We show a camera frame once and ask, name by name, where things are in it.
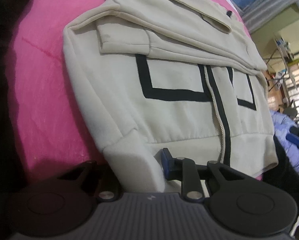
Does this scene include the beige zip hoodie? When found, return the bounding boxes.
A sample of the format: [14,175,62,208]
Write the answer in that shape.
[63,0,278,192]

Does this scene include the folding side table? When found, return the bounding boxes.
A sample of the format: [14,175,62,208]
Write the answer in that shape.
[265,36,299,90]

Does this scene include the lavender patterned cloth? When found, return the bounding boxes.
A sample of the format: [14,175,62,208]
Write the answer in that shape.
[270,110,299,173]

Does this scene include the person right leg black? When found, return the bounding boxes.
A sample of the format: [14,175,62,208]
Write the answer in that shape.
[262,135,299,217]

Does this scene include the person leg black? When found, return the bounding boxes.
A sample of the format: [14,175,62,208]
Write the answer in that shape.
[0,0,43,230]
[262,135,299,217]

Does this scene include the person left leg black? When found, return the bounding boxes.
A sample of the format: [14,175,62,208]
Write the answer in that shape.
[0,0,43,230]

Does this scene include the pink floral blanket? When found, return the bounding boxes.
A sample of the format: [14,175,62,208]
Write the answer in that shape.
[4,0,263,183]

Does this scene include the grey curtain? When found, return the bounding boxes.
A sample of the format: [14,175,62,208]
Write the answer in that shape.
[241,0,298,33]

